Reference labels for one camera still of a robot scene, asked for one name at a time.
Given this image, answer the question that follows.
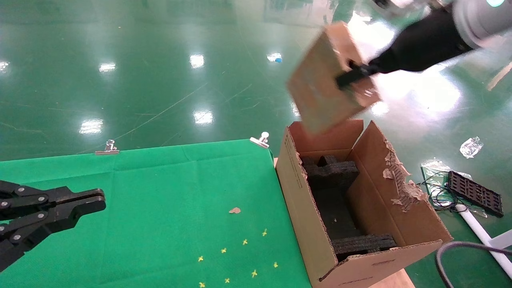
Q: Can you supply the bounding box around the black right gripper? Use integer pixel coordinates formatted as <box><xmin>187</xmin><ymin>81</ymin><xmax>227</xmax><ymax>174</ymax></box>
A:
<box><xmin>335</xmin><ymin>5</ymin><xmax>474</xmax><ymax>89</ymax></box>

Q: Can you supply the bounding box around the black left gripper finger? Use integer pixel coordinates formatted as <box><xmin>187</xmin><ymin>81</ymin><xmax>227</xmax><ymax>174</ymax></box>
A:
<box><xmin>0</xmin><ymin>198</ymin><xmax>107</xmax><ymax>272</ymax></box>
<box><xmin>0</xmin><ymin>181</ymin><xmax>106</xmax><ymax>220</ymax></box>

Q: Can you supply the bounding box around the small brown cardboard box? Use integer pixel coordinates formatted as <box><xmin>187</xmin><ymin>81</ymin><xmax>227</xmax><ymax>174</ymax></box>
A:
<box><xmin>286</xmin><ymin>21</ymin><xmax>381</xmax><ymax>135</ymax></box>

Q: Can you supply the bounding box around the large open cardboard carton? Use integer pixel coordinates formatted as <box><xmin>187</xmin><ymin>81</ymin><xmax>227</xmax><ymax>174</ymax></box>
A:
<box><xmin>275</xmin><ymin>119</ymin><xmax>454</xmax><ymax>288</ymax></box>

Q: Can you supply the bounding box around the silver binder clip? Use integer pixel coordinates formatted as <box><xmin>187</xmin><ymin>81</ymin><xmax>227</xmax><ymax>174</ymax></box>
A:
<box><xmin>250</xmin><ymin>132</ymin><xmax>270</xmax><ymax>149</ymax></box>
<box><xmin>95</xmin><ymin>140</ymin><xmax>120</xmax><ymax>155</ymax></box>

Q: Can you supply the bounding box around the green table cloth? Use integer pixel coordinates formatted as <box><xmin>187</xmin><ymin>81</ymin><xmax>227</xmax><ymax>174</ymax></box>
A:
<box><xmin>0</xmin><ymin>139</ymin><xmax>312</xmax><ymax>288</ymax></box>

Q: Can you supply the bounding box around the black foam insert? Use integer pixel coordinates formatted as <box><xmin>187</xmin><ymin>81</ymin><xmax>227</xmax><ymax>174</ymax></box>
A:
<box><xmin>300</xmin><ymin>155</ymin><xmax>398</xmax><ymax>262</ymax></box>

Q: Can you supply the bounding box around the clear plastic bag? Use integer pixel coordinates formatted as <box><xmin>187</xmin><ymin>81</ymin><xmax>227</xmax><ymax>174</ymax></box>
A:
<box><xmin>420</xmin><ymin>159</ymin><xmax>461</xmax><ymax>209</ymax></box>

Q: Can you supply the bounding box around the crumpled clear plastic wrap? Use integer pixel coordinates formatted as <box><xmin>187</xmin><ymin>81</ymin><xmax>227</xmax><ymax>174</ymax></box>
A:
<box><xmin>460</xmin><ymin>136</ymin><xmax>484</xmax><ymax>159</ymax></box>

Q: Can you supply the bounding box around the black perforated plastic tray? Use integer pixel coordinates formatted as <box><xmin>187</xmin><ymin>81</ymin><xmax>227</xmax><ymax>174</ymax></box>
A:
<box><xmin>447</xmin><ymin>171</ymin><xmax>504</xmax><ymax>218</ymax></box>

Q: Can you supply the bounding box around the white metal stand leg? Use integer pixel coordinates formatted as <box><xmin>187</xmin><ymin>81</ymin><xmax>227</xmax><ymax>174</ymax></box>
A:
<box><xmin>456</xmin><ymin>206</ymin><xmax>512</xmax><ymax>278</ymax></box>

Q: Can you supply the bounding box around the thin black coiled wire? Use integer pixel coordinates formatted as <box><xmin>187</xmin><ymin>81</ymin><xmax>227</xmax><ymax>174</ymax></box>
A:
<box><xmin>416</xmin><ymin>172</ymin><xmax>468</xmax><ymax>212</ymax></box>

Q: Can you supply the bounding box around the grey cable loop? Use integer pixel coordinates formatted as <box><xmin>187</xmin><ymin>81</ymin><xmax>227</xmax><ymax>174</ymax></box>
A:
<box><xmin>435</xmin><ymin>241</ymin><xmax>512</xmax><ymax>288</ymax></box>

